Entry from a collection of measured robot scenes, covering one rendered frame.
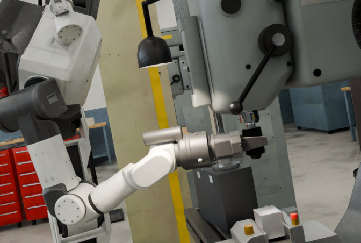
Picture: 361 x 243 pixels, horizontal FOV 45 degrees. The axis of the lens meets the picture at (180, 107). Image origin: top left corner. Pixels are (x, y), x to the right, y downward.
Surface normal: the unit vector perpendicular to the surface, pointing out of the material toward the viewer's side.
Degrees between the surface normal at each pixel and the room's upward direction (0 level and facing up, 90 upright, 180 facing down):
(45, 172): 93
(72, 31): 148
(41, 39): 57
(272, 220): 90
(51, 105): 82
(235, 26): 90
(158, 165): 103
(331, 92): 90
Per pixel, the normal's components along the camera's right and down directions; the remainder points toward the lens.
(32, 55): 0.22, -0.55
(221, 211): -0.92, 0.18
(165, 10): 0.18, 0.02
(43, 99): 0.92, -0.30
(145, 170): -0.04, 0.29
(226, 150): -0.08, 0.07
